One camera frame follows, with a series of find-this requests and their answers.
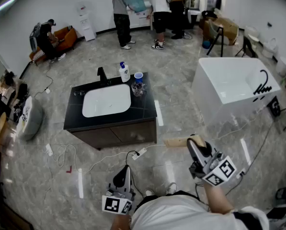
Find white water dispenser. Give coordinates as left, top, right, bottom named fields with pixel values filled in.
left=76, top=1, right=97, bottom=42

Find orange sofa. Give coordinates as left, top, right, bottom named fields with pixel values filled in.
left=29, top=26, right=78, bottom=63

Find white pump soap bottle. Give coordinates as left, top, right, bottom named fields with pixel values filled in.
left=118, top=61, right=131, bottom=83

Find white bathtub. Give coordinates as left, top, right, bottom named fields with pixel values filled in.
left=192, top=57, right=282, bottom=129

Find person's right shoe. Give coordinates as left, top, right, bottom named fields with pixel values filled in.
left=166, top=182, right=178, bottom=196

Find person's left forearm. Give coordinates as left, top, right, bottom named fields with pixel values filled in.
left=111, top=213, right=132, bottom=230

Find white round chair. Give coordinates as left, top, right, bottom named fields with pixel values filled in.
left=243, top=25, right=261, bottom=53

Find clear glass cup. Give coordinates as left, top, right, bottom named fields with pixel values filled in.
left=131, top=81, right=146, bottom=97

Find black floor cable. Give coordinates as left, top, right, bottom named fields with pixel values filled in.
left=34, top=60, right=55, bottom=98

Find grey printed beanbag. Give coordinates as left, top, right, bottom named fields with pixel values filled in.
left=15, top=96, right=44, bottom=141

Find person's white shirt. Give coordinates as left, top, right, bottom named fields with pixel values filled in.
left=130, top=195, right=270, bottom=230

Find black bathtub faucet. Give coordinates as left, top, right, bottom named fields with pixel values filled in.
left=252, top=69, right=273, bottom=96

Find black top vanity cabinet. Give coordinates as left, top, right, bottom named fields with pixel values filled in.
left=63, top=72, right=158, bottom=150

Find white sink basin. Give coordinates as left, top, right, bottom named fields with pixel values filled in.
left=82, top=83, right=132, bottom=118

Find white drawer cabinet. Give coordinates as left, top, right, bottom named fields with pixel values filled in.
left=127, top=0, right=156, bottom=30

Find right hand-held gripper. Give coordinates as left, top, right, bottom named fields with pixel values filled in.
left=187, top=137, right=238, bottom=187

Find ceiling tube light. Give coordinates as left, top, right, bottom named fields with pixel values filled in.
left=0, top=0, right=17, bottom=19

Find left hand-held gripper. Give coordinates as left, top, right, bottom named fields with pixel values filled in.
left=102, top=165, right=137, bottom=216

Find black sink faucet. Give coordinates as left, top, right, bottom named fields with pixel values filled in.
left=97, top=67, right=109, bottom=86

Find person's right forearm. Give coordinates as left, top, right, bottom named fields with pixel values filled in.
left=203, top=181, right=235, bottom=216

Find black printed tag board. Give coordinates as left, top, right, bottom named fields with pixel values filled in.
left=268, top=96, right=281, bottom=117

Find white floor cable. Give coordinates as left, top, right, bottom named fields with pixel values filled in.
left=53, top=143, right=168, bottom=173

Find grey backpack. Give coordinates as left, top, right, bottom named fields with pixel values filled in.
left=29, top=22, right=42, bottom=53

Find person's black trousers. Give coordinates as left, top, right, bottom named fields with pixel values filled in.
left=134, top=190, right=202, bottom=209

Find black chair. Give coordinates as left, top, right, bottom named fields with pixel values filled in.
left=235, top=35, right=257, bottom=58

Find black stool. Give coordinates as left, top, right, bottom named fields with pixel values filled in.
left=206, top=24, right=225, bottom=58

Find cardboard box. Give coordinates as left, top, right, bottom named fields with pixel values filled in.
left=202, top=17, right=240, bottom=46

